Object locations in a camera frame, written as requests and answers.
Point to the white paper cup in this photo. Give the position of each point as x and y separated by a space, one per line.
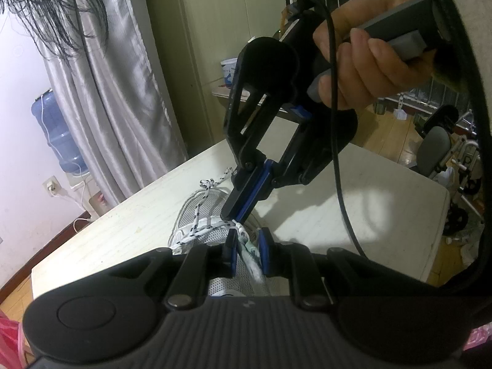
228 67

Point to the cluttered side table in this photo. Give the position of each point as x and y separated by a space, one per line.
222 92

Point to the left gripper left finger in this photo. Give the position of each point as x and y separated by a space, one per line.
196 269

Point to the white mint sneaker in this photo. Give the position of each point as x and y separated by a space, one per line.
249 279

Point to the white black speckled shoelace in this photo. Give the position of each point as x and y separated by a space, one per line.
199 219

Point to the blue water bottle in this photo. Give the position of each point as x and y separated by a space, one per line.
56 131

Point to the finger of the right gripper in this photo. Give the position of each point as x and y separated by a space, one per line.
228 212
255 184

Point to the grey office chair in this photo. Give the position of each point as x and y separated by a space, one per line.
436 131

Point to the white wall socket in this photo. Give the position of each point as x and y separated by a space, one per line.
52 186

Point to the person's right hand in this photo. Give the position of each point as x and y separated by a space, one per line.
368 68

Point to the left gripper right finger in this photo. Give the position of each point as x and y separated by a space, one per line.
295 263

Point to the white water dispenser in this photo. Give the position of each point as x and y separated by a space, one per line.
84 188

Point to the grey curtain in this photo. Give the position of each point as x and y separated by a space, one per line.
113 96

